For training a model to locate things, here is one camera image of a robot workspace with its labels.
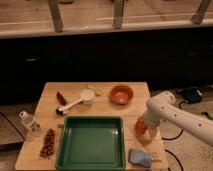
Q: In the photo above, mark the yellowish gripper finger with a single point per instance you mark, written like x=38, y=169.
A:
x=152, y=132

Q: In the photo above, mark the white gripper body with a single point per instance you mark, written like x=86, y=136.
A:
x=151, y=120

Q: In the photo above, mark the red apple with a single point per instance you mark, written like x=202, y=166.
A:
x=140, y=127

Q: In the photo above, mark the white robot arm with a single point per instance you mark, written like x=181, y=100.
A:
x=161, y=106

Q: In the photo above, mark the white paper cup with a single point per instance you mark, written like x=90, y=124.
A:
x=87, y=96

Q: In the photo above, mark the blue sponge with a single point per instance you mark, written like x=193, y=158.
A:
x=139, y=157

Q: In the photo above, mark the orange bowl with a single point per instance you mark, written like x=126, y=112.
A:
x=121, y=94

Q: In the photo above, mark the blue black device on floor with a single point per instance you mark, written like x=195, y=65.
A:
x=192, y=95

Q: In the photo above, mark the yellow banana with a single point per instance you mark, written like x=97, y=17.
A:
x=96, y=91

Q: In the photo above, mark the green square tray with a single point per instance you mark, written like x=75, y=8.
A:
x=91, y=143

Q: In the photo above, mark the red chili pepper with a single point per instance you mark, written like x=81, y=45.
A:
x=61, y=99

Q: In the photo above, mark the bunch of red grapes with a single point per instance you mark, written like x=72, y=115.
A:
x=49, y=142

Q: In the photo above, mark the clear plastic bottle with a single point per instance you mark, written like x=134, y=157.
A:
x=30, y=123

